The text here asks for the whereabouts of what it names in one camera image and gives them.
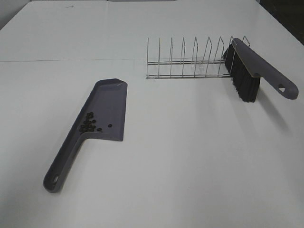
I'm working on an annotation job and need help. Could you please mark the grey plastic dustpan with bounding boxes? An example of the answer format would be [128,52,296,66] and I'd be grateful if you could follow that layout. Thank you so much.
[43,78,128,193]

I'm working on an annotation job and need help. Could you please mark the chrome wire dish rack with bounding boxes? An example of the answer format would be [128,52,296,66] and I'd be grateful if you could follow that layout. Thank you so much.
[145,36,236,79]

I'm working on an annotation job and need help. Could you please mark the grey hand brush black bristles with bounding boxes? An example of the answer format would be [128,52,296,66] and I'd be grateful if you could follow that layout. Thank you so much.
[222,38,299,103]

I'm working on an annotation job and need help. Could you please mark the pile of coffee beans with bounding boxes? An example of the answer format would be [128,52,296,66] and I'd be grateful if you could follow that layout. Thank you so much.
[78,112,114,134]

